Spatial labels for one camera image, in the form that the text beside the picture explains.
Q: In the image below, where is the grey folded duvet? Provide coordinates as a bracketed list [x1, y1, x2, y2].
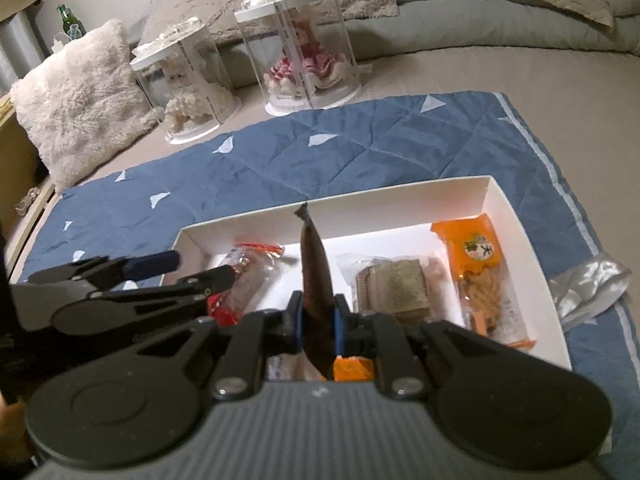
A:
[220, 0, 640, 91]

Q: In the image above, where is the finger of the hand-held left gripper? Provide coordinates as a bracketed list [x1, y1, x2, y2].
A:
[50, 265, 237, 336]
[24, 251, 182, 291]

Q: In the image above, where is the green beer bottle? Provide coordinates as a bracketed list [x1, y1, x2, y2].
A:
[56, 4, 82, 41]

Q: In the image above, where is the orange cookie packet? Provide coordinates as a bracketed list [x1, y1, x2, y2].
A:
[431, 213, 537, 351]
[334, 355, 375, 382]

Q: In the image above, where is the silver foil wrapper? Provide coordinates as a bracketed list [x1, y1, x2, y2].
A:
[549, 250, 632, 331]

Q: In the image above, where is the wooden side shelf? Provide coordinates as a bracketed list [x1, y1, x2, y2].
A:
[0, 0, 58, 281]

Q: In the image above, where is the beige cord bundle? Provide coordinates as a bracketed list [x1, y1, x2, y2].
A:
[14, 186, 43, 216]

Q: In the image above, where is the red and brown snack packet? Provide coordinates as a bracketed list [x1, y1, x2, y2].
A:
[207, 242, 286, 328]

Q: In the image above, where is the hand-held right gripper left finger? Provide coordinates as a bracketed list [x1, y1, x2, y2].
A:
[120, 294, 305, 402]

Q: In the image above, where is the clear case with white doll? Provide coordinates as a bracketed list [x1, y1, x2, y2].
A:
[130, 17, 243, 146]

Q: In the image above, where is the grey curtain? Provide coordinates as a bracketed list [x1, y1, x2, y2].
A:
[0, 10, 46, 96]

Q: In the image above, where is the white cardboard box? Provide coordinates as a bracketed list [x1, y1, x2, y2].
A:
[172, 175, 573, 376]

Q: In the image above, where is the blue quilted mat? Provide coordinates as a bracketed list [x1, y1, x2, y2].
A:
[15, 91, 640, 466]

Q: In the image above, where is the fluffy cream pillow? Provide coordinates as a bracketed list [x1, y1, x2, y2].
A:
[10, 19, 161, 191]

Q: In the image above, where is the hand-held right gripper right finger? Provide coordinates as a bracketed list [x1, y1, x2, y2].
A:
[334, 294, 517, 401]

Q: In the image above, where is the clear case with red doll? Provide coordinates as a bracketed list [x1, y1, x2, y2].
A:
[235, 0, 362, 116]

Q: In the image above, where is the dark brown snack packet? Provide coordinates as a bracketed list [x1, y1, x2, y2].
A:
[294, 203, 335, 378]

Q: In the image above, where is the clear brown cake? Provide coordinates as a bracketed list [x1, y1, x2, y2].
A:
[336, 255, 446, 323]

